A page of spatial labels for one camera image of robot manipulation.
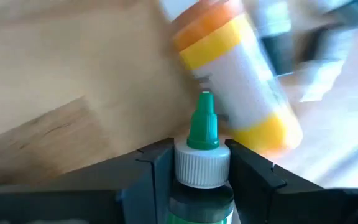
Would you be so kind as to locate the large orange food coloring bottle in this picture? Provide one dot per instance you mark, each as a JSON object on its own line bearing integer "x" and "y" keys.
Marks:
{"x": 238, "y": 77}

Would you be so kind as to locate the small white-capped dropper bottle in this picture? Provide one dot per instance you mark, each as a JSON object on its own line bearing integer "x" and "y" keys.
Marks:
{"x": 273, "y": 28}

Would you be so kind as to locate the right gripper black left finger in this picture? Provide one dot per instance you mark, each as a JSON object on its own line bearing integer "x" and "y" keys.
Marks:
{"x": 148, "y": 174}

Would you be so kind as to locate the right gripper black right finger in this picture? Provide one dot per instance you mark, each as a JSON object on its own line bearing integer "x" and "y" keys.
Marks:
{"x": 253, "y": 183}

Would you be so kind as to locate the large green food coloring bottle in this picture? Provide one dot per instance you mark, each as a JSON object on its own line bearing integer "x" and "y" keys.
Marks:
{"x": 202, "y": 161}

